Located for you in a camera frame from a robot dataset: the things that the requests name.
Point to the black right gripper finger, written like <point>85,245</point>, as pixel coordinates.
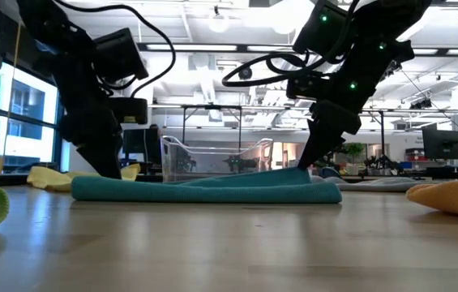
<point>322,134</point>

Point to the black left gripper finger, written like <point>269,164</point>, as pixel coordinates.
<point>99,138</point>

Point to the grey microfiber towel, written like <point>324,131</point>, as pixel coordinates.
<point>374,184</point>

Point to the teal microfiber towel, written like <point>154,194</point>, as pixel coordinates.
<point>212,192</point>

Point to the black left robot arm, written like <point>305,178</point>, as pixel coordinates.
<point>50,24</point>

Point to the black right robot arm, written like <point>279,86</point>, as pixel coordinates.
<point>395,16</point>

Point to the yellow microfiber towel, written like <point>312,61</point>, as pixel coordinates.
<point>50,178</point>

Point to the orange microfiber towel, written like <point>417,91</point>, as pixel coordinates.
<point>455,198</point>

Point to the green background plant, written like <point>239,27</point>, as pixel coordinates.
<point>354,150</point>

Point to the black computer monitor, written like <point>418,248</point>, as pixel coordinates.
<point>441,144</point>
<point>137,142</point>

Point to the large black-framed window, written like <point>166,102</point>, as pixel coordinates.
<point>26,97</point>

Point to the clear plastic bin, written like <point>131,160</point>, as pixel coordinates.
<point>212,162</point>

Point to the black overhead crossbar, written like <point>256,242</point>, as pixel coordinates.
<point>242,48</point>

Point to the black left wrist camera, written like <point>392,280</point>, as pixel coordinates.
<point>129,109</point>

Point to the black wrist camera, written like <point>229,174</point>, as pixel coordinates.
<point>303,87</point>
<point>129,109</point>

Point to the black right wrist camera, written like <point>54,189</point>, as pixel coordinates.
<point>303,87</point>

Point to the black overhead camera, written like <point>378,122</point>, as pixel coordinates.
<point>245,73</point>

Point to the black background rig frame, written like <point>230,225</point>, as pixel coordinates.
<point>212,107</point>

